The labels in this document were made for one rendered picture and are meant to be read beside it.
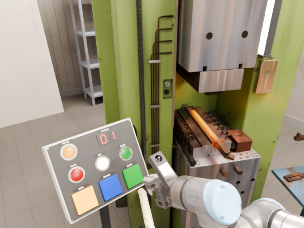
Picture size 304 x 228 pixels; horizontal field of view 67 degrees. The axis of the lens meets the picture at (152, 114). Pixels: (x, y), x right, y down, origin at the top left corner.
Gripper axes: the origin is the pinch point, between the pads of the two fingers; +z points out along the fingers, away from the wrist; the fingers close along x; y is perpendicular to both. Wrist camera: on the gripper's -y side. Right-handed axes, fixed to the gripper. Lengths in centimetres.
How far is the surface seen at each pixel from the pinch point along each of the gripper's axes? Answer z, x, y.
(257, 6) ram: -26, 54, -47
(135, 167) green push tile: 10.3, 2.1, -2.0
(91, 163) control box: 11.0, -14.0, -10.3
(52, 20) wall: 299, 72, -200
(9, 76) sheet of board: 291, -11, -122
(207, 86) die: -4.3, 39.0, -24.0
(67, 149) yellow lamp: 10.6, -20.1, -18.1
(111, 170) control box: 11.0, -7.3, -4.9
